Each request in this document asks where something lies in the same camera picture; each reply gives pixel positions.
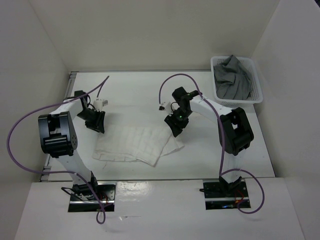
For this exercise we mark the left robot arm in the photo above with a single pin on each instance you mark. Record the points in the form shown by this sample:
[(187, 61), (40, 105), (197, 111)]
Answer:
[(58, 137)]

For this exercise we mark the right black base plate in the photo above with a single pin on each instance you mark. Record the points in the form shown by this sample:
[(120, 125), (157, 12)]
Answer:
[(217, 199)]

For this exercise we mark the white pleated skirt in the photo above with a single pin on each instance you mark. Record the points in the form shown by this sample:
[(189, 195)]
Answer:
[(135, 144)]

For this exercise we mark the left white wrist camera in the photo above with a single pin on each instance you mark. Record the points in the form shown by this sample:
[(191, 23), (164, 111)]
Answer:
[(99, 104)]

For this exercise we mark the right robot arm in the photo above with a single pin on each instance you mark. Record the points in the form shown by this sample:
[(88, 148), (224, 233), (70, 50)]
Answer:
[(234, 130)]

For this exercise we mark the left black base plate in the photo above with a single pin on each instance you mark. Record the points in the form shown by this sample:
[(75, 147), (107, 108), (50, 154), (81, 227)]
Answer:
[(106, 192)]

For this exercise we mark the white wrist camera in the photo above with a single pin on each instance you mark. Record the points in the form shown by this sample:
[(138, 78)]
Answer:
[(99, 104), (166, 107)]

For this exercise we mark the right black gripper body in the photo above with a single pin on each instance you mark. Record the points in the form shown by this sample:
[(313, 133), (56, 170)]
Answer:
[(181, 116)]

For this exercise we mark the grey skirt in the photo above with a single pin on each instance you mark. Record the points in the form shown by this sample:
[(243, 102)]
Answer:
[(232, 80)]

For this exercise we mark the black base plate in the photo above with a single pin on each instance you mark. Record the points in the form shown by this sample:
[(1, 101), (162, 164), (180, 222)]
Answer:
[(217, 199), (106, 192)]

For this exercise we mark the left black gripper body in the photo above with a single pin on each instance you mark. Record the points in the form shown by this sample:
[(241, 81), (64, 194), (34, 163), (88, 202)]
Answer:
[(90, 116)]

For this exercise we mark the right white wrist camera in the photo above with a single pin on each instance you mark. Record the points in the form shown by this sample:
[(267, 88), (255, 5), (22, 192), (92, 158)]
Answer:
[(166, 107)]

